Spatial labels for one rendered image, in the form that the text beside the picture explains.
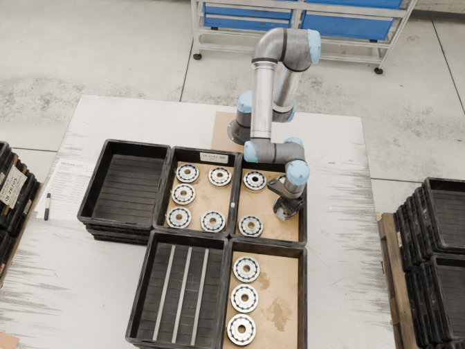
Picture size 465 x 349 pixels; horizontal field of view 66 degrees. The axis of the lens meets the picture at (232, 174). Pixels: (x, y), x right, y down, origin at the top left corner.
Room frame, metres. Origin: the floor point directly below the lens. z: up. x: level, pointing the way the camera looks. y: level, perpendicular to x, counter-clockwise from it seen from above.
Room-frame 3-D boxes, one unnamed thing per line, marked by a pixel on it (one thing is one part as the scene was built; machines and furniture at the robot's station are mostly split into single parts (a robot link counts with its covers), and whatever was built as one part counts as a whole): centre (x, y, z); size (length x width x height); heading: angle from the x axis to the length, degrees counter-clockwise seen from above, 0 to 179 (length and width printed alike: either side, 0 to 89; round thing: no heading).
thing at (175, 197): (0.73, 0.20, 0.86); 0.10 x 0.10 x 0.01
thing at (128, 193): (0.74, 0.44, 0.87); 0.40 x 0.30 x 0.11; 177
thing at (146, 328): (0.33, 0.16, 0.87); 0.40 x 0.30 x 0.11; 177
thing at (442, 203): (0.87, -1.19, 0.37); 0.40 x 0.30 x 0.45; 179
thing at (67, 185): (0.81, 0.78, 0.70); 0.33 x 0.23 x 0.01; 179
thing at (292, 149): (0.77, -0.20, 1.15); 0.11 x 0.11 x 0.08; 3
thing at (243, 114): (1.16, -0.07, 0.96); 0.13 x 0.12 x 0.14; 93
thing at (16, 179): (0.95, 1.25, 0.41); 0.31 x 0.02 x 0.16; 178
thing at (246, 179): (0.82, -0.10, 0.86); 0.10 x 0.10 x 0.01
